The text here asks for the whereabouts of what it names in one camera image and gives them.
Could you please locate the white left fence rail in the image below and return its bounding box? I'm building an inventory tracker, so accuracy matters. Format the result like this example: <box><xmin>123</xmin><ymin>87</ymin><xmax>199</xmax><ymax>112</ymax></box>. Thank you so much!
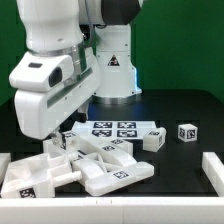
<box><xmin>0</xmin><ymin>153</ymin><xmax>11</xmax><ymax>184</ymax></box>

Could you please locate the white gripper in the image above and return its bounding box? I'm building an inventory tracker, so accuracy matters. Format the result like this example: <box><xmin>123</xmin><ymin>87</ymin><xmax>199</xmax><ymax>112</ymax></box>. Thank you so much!
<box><xmin>14</xmin><ymin>56</ymin><xmax>100</xmax><ymax>139</ymax></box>

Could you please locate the white tagged cube nut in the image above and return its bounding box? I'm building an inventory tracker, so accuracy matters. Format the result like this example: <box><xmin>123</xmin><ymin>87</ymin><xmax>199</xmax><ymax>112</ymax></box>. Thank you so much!
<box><xmin>178</xmin><ymin>124</ymin><xmax>198</xmax><ymax>142</ymax></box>
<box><xmin>59</xmin><ymin>131</ymin><xmax>80</xmax><ymax>151</ymax></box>

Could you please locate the white chair back frame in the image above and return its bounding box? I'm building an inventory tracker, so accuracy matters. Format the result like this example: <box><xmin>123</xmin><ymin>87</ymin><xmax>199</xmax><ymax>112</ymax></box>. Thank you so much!
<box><xmin>42</xmin><ymin>137</ymin><xmax>155</xmax><ymax>197</ymax></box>

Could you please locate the white front fence rail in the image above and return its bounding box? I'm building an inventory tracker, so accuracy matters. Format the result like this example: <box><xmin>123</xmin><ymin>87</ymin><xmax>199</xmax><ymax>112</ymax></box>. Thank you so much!
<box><xmin>0</xmin><ymin>197</ymin><xmax>224</xmax><ymax>224</ymax></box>

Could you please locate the white fence rail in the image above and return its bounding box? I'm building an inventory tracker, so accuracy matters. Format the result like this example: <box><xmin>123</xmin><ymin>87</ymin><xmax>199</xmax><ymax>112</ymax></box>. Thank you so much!
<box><xmin>0</xmin><ymin>197</ymin><xmax>224</xmax><ymax>224</ymax></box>
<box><xmin>202</xmin><ymin>152</ymin><xmax>224</xmax><ymax>197</ymax></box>
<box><xmin>0</xmin><ymin>153</ymin><xmax>11</xmax><ymax>184</ymax></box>

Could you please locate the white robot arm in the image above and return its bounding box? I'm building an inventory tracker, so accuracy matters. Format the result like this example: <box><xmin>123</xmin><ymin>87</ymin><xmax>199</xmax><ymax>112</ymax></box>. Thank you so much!
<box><xmin>9</xmin><ymin>0</ymin><xmax>144</xmax><ymax>139</ymax></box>

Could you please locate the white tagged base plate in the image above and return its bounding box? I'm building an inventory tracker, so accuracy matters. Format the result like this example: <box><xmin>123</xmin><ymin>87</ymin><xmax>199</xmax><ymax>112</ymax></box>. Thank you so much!
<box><xmin>72</xmin><ymin>121</ymin><xmax>156</xmax><ymax>139</ymax></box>

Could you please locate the white chair seat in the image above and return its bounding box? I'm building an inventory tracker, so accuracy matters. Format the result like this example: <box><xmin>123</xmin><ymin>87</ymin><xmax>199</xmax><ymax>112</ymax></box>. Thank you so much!
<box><xmin>1</xmin><ymin>153</ymin><xmax>82</xmax><ymax>199</ymax></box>

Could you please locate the white right fence rail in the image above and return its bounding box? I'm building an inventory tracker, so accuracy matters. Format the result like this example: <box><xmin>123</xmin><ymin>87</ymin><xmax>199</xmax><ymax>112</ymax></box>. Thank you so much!
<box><xmin>202</xmin><ymin>152</ymin><xmax>224</xmax><ymax>197</ymax></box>

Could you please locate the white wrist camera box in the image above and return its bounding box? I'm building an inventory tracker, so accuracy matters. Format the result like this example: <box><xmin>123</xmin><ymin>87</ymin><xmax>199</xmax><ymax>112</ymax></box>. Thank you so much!
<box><xmin>9</xmin><ymin>52</ymin><xmax>76</xmax><ymax>92</ymax></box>

